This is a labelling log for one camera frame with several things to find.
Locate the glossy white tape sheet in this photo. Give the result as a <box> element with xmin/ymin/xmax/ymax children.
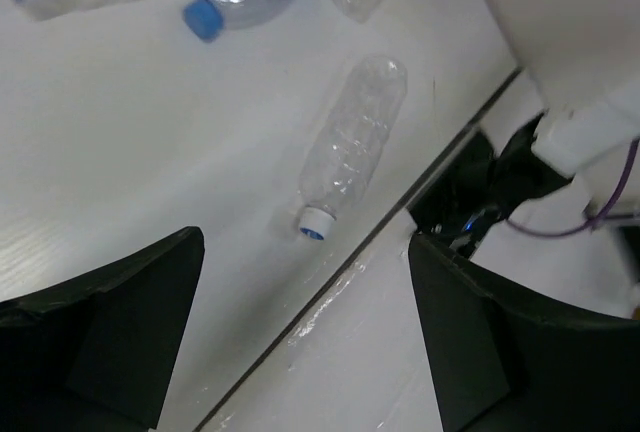
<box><xmin>199</xmin><ymin>211</ymin><xmax>640</xmax><ymax>432</ymax></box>

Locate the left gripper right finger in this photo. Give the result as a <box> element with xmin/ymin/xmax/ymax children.
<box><xmin>408</xmin><ymin>234</ymin><xmax>639</xmax><ymax>431</ymax></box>

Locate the clear bottle front white cap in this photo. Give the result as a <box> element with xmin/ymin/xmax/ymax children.
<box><xmin>298</xmin><ymin>54</ymin><xmax>408</xmax><ymax>241</ymax></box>

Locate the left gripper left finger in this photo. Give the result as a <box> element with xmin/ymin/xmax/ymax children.
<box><xmin>1</xmin><ymin>227</ymin><xmax>205</xmax><ymax>431</ymax></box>

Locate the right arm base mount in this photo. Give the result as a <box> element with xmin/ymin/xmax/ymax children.
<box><xmin>410</xmin><ymin>114</ymin><xmax>570</xmax><ymax>258</ymax></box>

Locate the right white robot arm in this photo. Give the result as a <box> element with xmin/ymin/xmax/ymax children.
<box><xmin>486</xmin><ymin>0</ymin><xmax>639</xmax><ymax>176</ymax></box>

